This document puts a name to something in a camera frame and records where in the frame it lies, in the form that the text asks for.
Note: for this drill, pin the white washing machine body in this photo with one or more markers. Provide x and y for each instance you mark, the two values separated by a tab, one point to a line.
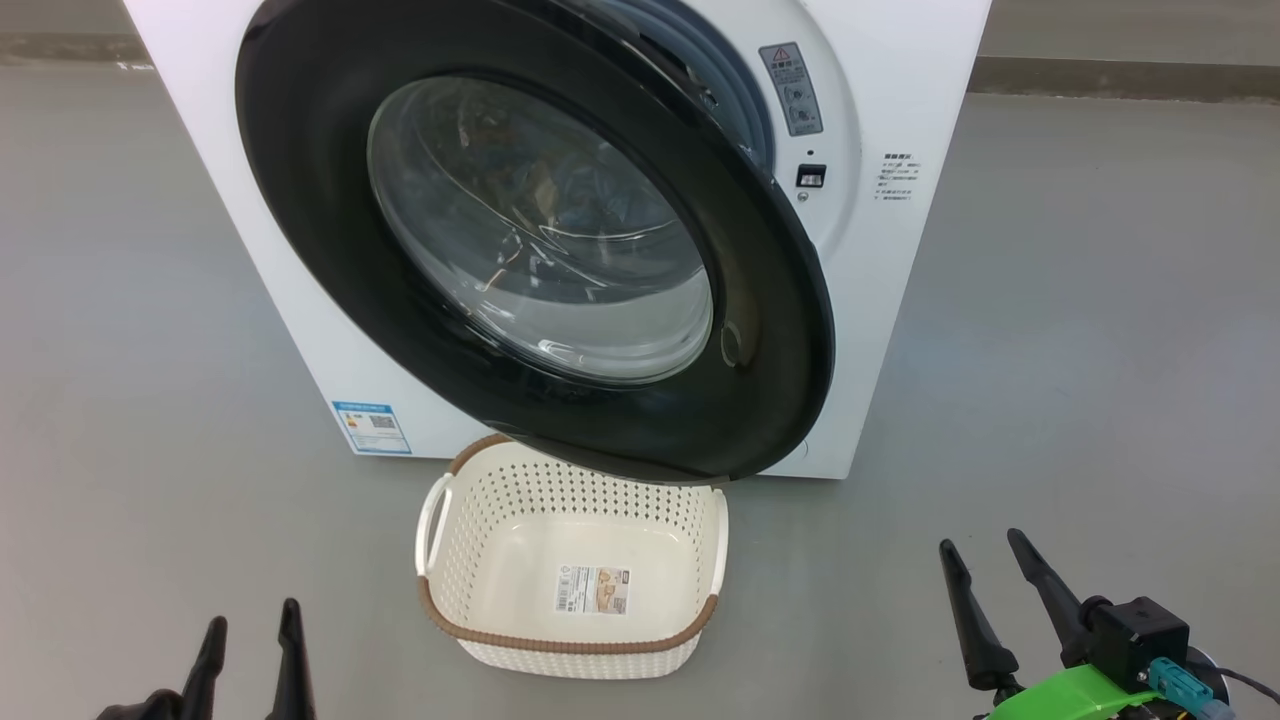
900	300

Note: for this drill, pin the basket product label sticker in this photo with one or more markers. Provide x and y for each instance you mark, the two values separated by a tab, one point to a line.
593	590

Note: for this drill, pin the blue energy label sticker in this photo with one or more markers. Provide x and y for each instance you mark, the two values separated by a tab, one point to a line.
372	428

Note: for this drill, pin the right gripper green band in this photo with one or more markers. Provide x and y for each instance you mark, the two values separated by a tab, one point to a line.
1135	635

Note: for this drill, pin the grey warning label sticker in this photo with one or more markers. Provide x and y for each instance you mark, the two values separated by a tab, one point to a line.
792	90

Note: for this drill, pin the white perforated basket brown rim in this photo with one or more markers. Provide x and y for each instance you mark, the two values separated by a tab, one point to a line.
480	560

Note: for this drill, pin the black door latch socket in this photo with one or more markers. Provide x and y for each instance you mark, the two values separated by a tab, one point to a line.
810	176

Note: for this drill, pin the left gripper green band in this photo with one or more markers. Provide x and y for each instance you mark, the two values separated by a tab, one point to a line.
150	708

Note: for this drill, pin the black round washer door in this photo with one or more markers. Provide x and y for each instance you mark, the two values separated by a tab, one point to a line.
320	200

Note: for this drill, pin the blue bear print garment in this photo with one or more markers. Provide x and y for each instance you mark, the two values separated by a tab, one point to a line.
610	195

